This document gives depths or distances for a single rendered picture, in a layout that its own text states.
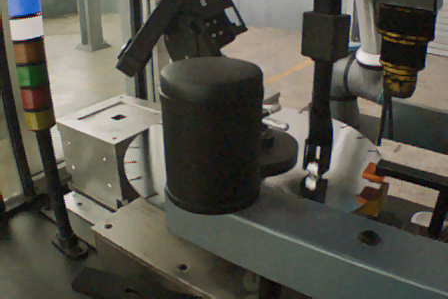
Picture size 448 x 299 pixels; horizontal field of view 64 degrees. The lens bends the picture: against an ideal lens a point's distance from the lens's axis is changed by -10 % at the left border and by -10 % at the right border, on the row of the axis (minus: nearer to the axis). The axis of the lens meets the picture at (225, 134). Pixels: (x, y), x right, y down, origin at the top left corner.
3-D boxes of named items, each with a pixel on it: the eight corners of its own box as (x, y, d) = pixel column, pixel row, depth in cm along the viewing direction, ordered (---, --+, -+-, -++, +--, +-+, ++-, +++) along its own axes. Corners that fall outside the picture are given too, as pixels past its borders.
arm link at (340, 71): (335, 80, 114) (339, 35, 109) (371, 93, 104) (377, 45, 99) (307, 87, 108) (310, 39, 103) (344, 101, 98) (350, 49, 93)
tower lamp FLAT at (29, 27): (6, 40, 48) (3, 18, 47) (34, 33, 51) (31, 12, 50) (21, 42, 45) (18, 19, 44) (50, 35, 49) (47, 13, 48)
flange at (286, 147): (205, 169, 46) (205, 149, 45) (216, 130, 57) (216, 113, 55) (301, 173, 46) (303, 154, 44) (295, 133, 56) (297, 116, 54)
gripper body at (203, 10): (252, 34, 50) (208, -45, 49) (202, 58, 46) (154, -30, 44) (222, 53, 57) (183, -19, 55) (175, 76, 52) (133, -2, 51)
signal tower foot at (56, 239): (47, 239, 64) (44, 227, 63) (63, 230, 66) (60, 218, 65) (76, 261, 59) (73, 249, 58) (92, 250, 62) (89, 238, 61)
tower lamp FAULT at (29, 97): (17, 106, 52) (13, 86, 51) (43, 97, 55) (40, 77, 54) (32, 112, 50) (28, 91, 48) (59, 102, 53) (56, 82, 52)
